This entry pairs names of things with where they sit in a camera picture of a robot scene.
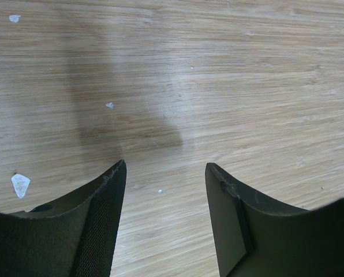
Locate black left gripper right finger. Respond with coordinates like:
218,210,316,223
205,163,344,276

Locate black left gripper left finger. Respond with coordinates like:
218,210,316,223
0,160,127,276

